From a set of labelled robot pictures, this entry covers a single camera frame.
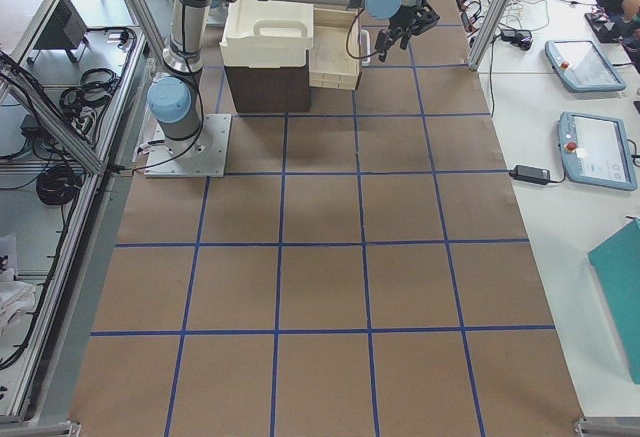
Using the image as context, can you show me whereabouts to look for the aluminium frame post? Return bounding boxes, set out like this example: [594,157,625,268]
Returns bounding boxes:
[468,0,510,71]

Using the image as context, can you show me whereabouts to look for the white plastic tray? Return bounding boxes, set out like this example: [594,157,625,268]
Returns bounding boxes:
[220,0,314,68]

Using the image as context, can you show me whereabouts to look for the upper teach pendant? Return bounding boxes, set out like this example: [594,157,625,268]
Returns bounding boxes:
[545,40,626,93]

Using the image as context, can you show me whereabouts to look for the cream drawer insert tray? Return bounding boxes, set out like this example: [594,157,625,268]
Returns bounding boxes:
[309,6,361,91]

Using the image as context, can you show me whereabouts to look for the lower teach pendant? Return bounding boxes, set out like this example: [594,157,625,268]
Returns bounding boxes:
[557,111,638,191]

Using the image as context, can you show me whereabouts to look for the black power adapter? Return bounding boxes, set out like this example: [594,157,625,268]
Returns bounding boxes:
[508,165,551,185]

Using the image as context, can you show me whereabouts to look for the white drawer handle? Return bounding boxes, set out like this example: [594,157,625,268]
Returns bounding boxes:
[360,29,371,67]

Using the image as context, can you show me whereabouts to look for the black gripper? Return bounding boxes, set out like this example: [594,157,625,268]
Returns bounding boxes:
[375,0,440,61]

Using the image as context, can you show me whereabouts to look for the black braided right cable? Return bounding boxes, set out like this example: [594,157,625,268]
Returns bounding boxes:
[344,6,374,66]

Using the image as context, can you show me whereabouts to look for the teach pendant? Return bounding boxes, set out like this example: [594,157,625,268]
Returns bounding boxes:
[545,40,626,93]
[557,111,638,191]

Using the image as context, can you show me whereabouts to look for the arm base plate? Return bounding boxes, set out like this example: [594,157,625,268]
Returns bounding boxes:
[142,114,232,178]

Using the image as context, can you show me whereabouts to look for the dark wooden drawer box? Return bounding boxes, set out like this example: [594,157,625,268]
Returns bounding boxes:
[225,65,311,114]

